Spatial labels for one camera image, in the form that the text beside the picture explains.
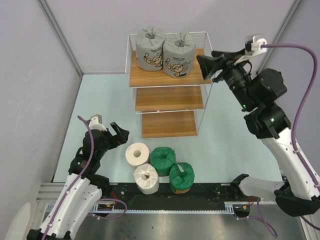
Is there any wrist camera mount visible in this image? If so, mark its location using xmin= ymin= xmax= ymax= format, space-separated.
xmin=234 ymin=34 xmax=267 ymax=65
xmin=88 ymin=114 xmax=107 ymax=132

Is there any white wrapped paper roll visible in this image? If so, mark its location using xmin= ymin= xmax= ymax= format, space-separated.
xmin=133 ymin=163 xmax=160 ymax=195

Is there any white wire three-tier shelf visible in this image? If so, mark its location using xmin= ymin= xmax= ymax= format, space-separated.
xmin=125 ymin=34 xmax=212 ymax=139

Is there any white object bottom left corner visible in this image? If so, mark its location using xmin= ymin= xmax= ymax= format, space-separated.
xmin=4 ymin=202 xmax=31 ymax=240

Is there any plain white paper roll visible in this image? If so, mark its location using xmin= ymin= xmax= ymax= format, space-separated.
xmin=125 ymin=142 xmax=150 ymax=167

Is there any grey paper roll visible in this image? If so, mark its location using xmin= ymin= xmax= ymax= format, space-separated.
xmin=163 ymin=32 xmax=196 ymax=78
xmin=135 ymin=26 xmax=165 ymax=72

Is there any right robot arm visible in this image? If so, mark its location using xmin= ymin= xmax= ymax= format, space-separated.
xmin=196 ymin=50 xmax=320 ymax=217

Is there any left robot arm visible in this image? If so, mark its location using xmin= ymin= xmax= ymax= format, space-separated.
xmin=26 ymin=117 xmax=130 ymax=240

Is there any green paper roll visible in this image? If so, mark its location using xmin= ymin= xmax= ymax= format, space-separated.
xmin=149 ymin=147 xmax=176 ymax=177
xmin=169 ymin=162 xmax=195 ymax=194

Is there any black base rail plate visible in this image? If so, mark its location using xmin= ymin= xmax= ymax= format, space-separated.
xmin=86 ymin=181 xmax=298 ymax=219

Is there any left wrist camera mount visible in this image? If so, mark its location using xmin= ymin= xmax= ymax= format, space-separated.
xmin=88 ymin=114 xmax=107 ymax=132

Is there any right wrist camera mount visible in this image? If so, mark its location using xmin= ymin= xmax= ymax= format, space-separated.
xmin=234 ymin=34 xmax=267 ymax=65

